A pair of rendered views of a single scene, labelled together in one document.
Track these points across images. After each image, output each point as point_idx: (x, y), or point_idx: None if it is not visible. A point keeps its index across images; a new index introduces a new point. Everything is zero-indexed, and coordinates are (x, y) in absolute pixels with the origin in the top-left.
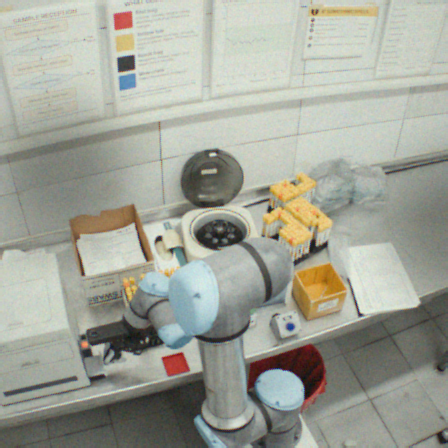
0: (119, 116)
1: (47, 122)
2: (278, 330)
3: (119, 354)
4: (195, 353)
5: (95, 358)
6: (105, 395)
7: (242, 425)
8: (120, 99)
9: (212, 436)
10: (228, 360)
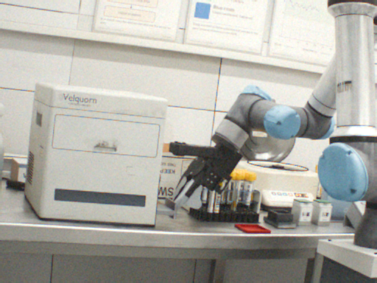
0: (187, 44)
1: (123, 25)
2: (358, 212)
3: (202, 177)
4: (272, 228)
5: (160, 205)
6: (174, 233)
7: (376, 135)
8: (192, 26)
9: (347, 147)
10: (366, 35)
